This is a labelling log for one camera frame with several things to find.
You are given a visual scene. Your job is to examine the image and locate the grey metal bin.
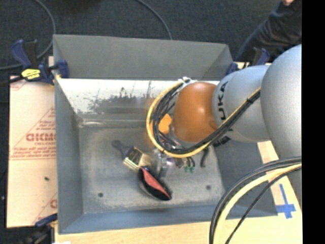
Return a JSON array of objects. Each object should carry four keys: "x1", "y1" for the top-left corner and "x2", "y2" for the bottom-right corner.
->
[{"x1": 52, "y1": 34, "x2": 279, "y2": 235}]

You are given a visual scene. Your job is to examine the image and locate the brown cardboard board red print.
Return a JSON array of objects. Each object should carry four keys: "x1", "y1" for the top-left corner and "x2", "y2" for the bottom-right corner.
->
[{"x1": 6, "y1": 76, "x2": 58, "y2": 228}]

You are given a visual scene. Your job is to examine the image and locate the person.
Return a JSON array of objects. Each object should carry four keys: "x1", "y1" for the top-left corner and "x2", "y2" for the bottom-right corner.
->
[{"x1": 236, "y1": 0, "x2": 302, "y2": 64}]

